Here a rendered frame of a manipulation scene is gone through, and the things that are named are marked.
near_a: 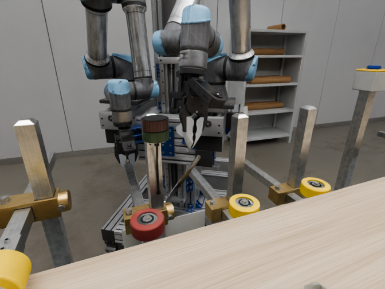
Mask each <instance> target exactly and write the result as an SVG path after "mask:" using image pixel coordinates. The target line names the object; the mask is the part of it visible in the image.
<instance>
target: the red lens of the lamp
mask: <svg viewBox="0 0 385 289"><path fill-rule="evenodd" d="M141 125H142V130H143V131H146V132H161V131H165V130H167V129H168V128H169V125H168V117H167V119H166V120H162V121H159V122H147V121H144V120H142V118H141Z"/></svg>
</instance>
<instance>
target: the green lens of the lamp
mask: <svg viewBox="0 0 385 289"><path fill-rule="evenodd" d="M142 138H143V141H144V142H147V143H162V142H165V141H167V140H169V129H168V130H167V131H165V132H160V133H147V132H144V131H143V130H142Z"/></svg>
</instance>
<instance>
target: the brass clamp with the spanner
mask: <svg viewBox="0 0 385 289"><path fill-rule="evenodd" d="M131 208H132V211H133V214H135V213H136V212H138V211H139V210H142V209H147V208H150V205H149V204H144V205H139V206H134V207H131ZM125 210H126V209H123V217H124V225H125V232H126V235H130V234H131V227H130V219H131V217H132V216H133V214H132V215H130V216H127V215H125ZM160 211H161V212H162V213H163V215H164V225H168V221H170V220H173V219H174V218H175V212H174V207H173V205H172V203H171V202H167V203H164V209H162V210H160Z"/></svg>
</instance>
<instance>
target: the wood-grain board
mask: <svg viewBox="0 0 385 289"><path fill-rule="evenodd" d="M311 282H317V283H320V284H322V285H323V286H324V287H325V288H326V289H385V177H382V178H378V179H375V180H372V181H368V182H364V183H360V184H357V185H353V186H349V187H347V188H342V189H339V190H335V191H332V192H328V193H324V194H321V195H318V196H314V197H309V198H306V199H303V200H299V201H295V202H291V203H288V204H285V205H281V206H277V207H274V208H270V209H267V210H262V211H260V212H255V213H252V214H248V215H245V216H241V217H237V218H234V219H231V220H227V221H223V222H219V223H216V224H212V225H208V226H204V227H201V228H198V229H194V230H191V231H187V232H183V233H180V234H177V235H173V236H169V237H165V238H162V239H158V240H154V241H150V242H147V243H144V244H140V245H136V246H133V247H129V248H126V249H121V250H119V251H114V252H111V253H107V254H104V255H100V256H96V257H93V258H90V259H86V260H82V261H78V262H75V263H71V264H67V265H64V266H60V267H57V268H53V269H50V270H46V271H42V272H39V273H36V274H32V275H29V279H28V281H27V285H26V288H25V289H304V285H308V284H310V283H311Z"/></svg>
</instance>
